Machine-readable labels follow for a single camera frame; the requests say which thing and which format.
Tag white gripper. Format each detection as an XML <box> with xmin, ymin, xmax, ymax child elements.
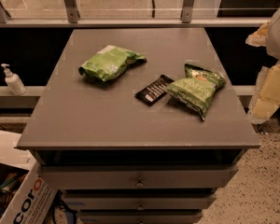
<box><xmin>245</xmin><ymin>8</ymin><xmax>280</xmax><ymax>124</ymax></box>

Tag green jalapeno chip bag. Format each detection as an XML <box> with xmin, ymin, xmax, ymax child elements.
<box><xmin>163</xmin><ymin>60</ymin><xmax>226</xmax><ymax>120</ymax></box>

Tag black rxbar chocolate bar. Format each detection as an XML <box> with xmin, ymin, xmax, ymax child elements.
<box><xmin>135</xmin><ymin>75</ymin><xmax>173</xmax><ymax>105</ymax></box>

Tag grey drawer cabinet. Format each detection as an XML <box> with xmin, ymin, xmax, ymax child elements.
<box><xmin>19</xmin><ymin>28</ymin><xmax>259</xmax><ymax>224</ymax></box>

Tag green chip bag left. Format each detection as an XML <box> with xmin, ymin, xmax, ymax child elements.
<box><xmin>78</xmin><ymin>45</ymin><xmax>147</xmax><ymax>82</ymax></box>

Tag top drawer knob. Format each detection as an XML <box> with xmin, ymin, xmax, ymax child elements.
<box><xmin>134</xmin><ymin>178</ymin><xmax>145</xmax><ymax>188</ymax></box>

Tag drawer knob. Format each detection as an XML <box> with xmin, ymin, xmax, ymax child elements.
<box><xmin>134</xmin><ymin>178</ymin><xmax>145</xmax><ymax>188</ymax></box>
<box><xmin>136</xmin><ymin>203</ymin><xmax>145</xmax><ymax>211</ymax></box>

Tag middle drawer knob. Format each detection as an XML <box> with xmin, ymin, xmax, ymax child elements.
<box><xmin>136</xmin><ymin>203</ymin><xmax>145</xmax><ymax>211</ymax></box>

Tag white pump bottle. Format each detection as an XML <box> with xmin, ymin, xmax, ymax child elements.
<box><xmin>1</xmin><ymin>63</ymin><xmax>26</xmax><ymax>95</ymax></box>

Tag white cardboard box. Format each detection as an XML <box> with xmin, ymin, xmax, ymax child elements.
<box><xmin>0</xmin><ymin>130</ymin><xmax>56</xmax><ymax>224</ymax></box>

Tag metal railing frame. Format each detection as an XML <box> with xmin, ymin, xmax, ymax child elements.
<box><xmin>0</xmin><ymin>0</ymin><xmax>280</xmax><ymax>28</ymax></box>

